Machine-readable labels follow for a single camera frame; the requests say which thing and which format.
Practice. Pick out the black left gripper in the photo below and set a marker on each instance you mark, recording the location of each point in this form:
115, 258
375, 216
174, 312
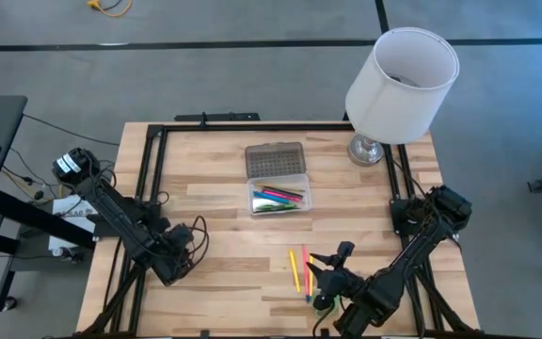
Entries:
174, 261

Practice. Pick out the thick black pen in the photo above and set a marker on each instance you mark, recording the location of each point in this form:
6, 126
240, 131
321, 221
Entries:
286, 191

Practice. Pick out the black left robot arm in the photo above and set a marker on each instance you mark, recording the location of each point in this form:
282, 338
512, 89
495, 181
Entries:
111, 212

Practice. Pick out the black stand beam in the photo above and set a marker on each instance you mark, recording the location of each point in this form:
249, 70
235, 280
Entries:
40, 216

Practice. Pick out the green clear ballpoint pen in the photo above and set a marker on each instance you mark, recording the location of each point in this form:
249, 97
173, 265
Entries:
275, 207

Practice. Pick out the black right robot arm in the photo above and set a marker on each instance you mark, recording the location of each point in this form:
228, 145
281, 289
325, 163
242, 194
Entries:
393, 278

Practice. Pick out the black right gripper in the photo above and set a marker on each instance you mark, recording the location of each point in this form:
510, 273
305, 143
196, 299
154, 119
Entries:
339, 285

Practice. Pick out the black mount bar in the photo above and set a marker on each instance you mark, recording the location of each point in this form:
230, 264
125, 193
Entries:
217, 117

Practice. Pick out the pink pencil blue cap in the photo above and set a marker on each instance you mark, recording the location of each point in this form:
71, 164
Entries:
306, 273

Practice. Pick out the white shade silver table lamp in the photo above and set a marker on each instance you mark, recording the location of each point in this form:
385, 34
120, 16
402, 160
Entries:
393, 103

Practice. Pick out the black aluminium rig frame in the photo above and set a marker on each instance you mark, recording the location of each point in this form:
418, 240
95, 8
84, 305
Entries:
252, 127

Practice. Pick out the clear pencil box grey lid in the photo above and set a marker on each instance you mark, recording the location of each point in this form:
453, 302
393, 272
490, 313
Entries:
275, 160

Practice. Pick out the white paper sheet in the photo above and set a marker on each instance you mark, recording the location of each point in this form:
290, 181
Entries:
64, 235

